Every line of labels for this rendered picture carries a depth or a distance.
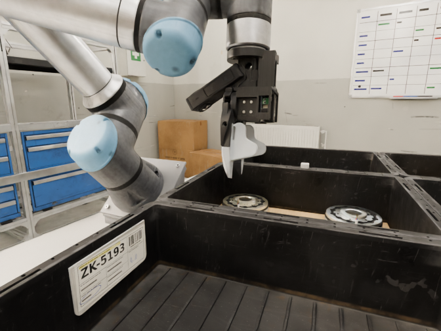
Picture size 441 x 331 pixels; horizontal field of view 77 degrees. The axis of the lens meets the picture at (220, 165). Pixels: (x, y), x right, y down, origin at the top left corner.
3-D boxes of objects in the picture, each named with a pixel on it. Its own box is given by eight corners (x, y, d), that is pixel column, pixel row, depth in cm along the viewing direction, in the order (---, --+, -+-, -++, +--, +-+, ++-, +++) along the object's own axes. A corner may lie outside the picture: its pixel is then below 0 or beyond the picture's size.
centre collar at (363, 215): (340, 217, 54) (340, 215, 54) (338, 209, 58) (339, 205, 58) (368, 221, 52) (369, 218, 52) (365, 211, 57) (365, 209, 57)
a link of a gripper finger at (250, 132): (264, 176, 51) (264, 126, 48) (233, 174, 53) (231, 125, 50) (267, 171, 54) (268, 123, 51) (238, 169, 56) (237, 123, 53)
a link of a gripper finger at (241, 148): (252, 178, 43) (258, 121, 44) (217, 175, 45) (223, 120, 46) (256, 180, 46) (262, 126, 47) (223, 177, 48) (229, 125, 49)
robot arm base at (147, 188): (105, 205, 78) (81, 187, 71) (132, 163, 85) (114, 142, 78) (146, 219, 72) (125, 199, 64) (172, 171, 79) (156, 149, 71)
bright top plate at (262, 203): (216, 207, 60) (216, 205, 60) (231, 194, 69) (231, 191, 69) (262, 215, 57) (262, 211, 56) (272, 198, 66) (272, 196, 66)
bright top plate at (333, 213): (325, 223, 52) (325, 220, 52) (325, 205, 62) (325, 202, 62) (386, 232, 49) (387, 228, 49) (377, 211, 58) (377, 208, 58)
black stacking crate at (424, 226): (158, 266, 47) (155, 202, 44) (220, 205, 74) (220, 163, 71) (444, 335, 33) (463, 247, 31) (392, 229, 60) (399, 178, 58)
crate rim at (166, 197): (153, 213, 44) (153, 199, 44) (220, 170, 72) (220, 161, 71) (462, 263, 31) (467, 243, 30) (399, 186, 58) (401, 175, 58)
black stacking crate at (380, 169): (220, 205, 74) (220, 163, 72) (249, 177, 101) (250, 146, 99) (392, 228, 61) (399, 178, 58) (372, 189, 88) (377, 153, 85)
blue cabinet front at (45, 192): (33, 211, 196) (20, 131, 183) (116, 185, 256) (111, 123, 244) (35, 212, 194) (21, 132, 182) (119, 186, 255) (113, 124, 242)
